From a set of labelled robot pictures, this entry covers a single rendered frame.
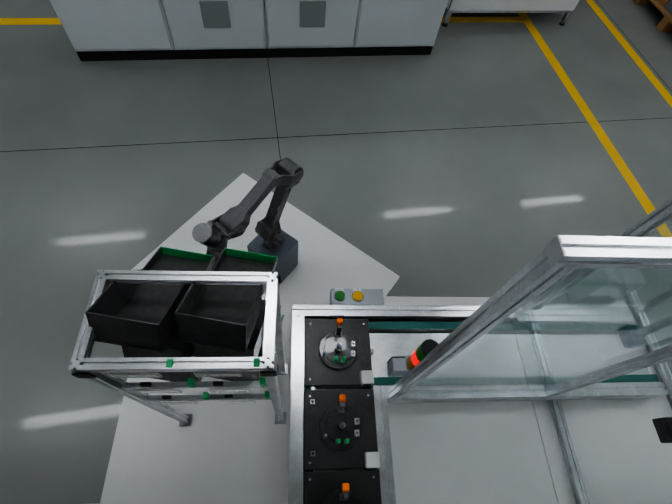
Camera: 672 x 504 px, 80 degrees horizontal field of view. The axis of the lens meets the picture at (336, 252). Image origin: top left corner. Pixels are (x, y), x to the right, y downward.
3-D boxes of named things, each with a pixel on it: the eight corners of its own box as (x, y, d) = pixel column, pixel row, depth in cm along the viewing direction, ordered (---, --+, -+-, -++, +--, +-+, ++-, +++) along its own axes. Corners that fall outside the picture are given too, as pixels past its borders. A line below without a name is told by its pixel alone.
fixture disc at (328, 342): (318, 331, 146) (318, 329, 144) (356, 331, 147) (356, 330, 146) (318, 370, 139) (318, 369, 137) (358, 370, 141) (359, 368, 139)
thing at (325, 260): (243, 176, 195) (243, 172, 193) (398, 279, 176) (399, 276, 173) (127, 277, 164) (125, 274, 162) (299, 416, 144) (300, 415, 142)
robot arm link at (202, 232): (230, 214, 123) (213, 201, 111) (248, 230, 121) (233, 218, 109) (205, 242, 122) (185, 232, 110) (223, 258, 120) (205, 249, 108)
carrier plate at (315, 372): (304, 320, 150) (304, 318, 148) (367, 320, 152) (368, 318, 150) (304, 386, 138) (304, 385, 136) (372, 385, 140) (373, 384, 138)
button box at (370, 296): (329, 294, 161) (330, 287, 156) (380, 294, 163) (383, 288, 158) (329, 310, 158) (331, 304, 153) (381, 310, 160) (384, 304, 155)
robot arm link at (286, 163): (290, 154, 128) (277, 158, 123) (306, 167, 126) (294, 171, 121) (263, 229, 147) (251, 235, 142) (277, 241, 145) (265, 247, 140)
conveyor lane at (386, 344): (304, 328, 157) (304, 319, 149) (506, 328, 165) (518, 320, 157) (303, 404, 144) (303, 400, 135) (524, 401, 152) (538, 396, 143)
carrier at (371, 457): (304, 391, 137) (304, 383, 126) (372, 390, 140) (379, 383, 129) (303, 470, 126) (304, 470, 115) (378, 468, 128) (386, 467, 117)
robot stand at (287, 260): (273, 247, 174) (270, 221, 157) (298, 264, 171) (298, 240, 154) (251, 269, 168) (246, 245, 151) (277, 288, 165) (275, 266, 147)
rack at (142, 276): (188, 364, 147) (93, 264, 77) (287, 363, 150) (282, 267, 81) (178, 426, 136) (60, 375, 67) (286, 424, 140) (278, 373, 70)
